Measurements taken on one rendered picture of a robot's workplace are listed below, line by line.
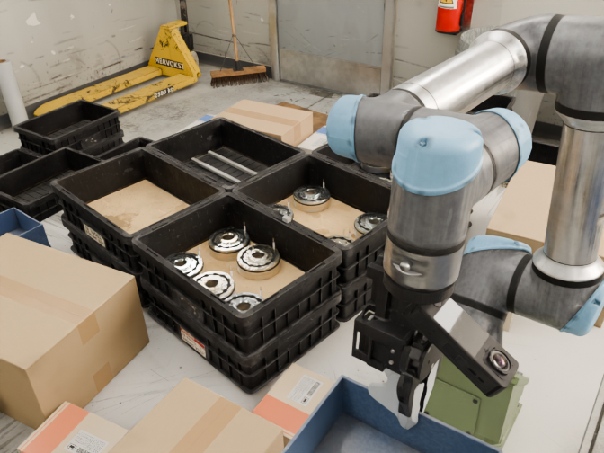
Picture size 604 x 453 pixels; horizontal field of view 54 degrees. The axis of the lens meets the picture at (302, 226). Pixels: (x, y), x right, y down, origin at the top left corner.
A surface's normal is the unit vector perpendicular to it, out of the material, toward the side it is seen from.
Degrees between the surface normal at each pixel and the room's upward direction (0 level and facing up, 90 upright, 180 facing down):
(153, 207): 0
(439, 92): 41
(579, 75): 92
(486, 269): 48
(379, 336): 86
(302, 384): 0
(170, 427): 0
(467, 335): 29
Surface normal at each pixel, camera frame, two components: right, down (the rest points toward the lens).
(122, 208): -0.02, -0.83
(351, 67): -0.56, 0.47
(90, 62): 0.83, 0.29
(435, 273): 0.11, 0.50
